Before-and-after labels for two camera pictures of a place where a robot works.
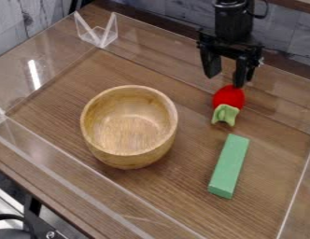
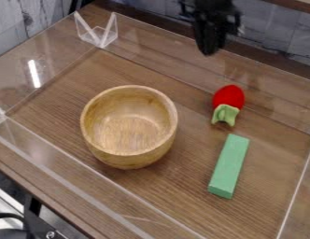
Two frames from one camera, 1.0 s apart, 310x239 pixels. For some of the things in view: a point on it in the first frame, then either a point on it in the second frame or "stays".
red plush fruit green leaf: x=229 y=99 stays
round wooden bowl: x=127 y=125 stays
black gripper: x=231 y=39 → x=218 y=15
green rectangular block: x=226 y=173 stays
